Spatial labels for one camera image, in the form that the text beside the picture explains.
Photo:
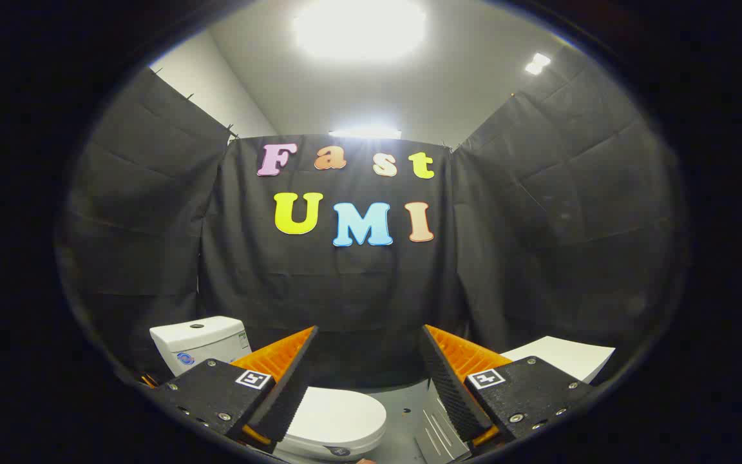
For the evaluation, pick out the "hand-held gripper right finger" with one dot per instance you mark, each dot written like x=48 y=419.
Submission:
x=451 y=393

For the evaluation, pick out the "grey drawer cabinet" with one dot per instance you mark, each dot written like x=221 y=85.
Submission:
x=564 y=357

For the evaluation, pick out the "white toilet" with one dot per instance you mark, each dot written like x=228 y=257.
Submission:
x=197 y=345

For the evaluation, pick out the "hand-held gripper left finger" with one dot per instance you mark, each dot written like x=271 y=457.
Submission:
x=290 y=386

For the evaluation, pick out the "white toilet lid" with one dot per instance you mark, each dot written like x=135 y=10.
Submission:
x=339 y=415

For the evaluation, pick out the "small ceiling light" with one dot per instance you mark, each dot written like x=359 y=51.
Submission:
x=537 y=64
x=364 y=133

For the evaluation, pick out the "black backdrop cloth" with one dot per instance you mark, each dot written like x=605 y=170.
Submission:
x=345 y=290

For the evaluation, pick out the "orange hand tool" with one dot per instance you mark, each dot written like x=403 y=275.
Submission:
x=148 y=381

